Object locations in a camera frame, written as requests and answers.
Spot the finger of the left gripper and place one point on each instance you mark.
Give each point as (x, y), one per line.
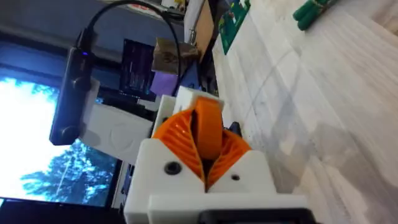
(186, 96)

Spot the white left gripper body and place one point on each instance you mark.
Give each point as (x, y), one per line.
(115, 133)

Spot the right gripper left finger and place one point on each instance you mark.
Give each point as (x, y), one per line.
(161, 183)

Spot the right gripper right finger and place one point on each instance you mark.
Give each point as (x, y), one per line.
(245, 174)

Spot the purple box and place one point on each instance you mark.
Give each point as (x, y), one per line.
(163, 83)

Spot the brown paper bag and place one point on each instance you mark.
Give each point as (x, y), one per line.
(174, 56)

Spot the dark computer monitor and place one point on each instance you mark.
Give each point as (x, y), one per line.
(136, 68)

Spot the brown cardboard panel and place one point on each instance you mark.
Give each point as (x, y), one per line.
(203, 28)

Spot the green board with blocks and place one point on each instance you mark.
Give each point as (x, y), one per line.
(234, 21)

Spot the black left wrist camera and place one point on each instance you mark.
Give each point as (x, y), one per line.
(73, 99)

